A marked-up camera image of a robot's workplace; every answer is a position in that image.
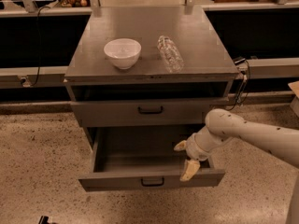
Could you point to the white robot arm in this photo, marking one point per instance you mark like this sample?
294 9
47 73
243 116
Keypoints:
221 126

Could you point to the clear plastic water bottle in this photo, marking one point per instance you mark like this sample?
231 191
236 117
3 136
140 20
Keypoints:
170 55

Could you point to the white ceramic bowl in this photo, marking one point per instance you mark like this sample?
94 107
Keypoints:
123 52

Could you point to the grey drawer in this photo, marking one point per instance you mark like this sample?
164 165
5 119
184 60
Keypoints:
143 157
144 112

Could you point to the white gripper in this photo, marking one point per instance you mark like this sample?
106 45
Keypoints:
193 147

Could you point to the grey top drawer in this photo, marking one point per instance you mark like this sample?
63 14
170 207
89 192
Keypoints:
144 112

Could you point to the wall power socket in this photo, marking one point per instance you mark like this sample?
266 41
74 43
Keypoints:
25 81

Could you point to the grey drawer cabinet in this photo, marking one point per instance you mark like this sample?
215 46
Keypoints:
208 70

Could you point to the black object on floor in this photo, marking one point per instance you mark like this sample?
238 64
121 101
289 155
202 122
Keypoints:
43 220

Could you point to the cardboard box at right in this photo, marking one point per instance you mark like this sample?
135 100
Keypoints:
294 86

